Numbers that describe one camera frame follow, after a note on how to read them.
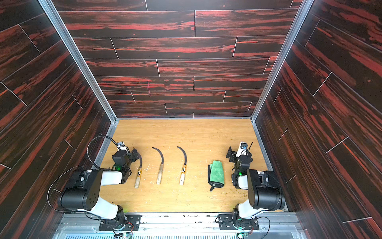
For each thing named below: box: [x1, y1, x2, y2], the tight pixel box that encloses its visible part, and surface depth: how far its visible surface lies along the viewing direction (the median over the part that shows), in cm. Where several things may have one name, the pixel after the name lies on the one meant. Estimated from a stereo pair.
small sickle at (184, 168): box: [176, 145, 188, 186], surface depth 92 cm
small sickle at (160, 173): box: [152, 146, 165, 186], surface depth 92 cm
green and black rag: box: [207, 160, 225, 192], surface depth 90 cm
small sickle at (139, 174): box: [134, 153, 143, 189], surface depth 90 cm
